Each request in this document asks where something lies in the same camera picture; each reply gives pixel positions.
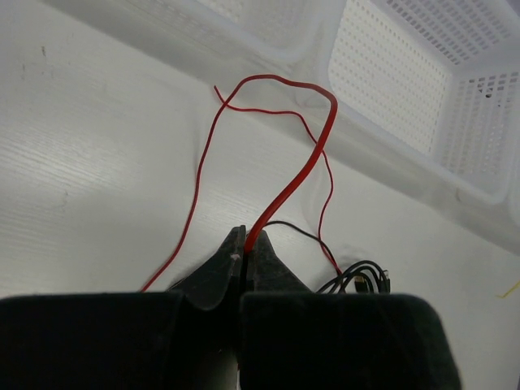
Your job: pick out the middle white perforated basket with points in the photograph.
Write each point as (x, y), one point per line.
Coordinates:
(439, 78)

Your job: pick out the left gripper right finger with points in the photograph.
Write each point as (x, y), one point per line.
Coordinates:
(308, 340)

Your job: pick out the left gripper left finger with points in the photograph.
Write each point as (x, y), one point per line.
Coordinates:
(182, 338)

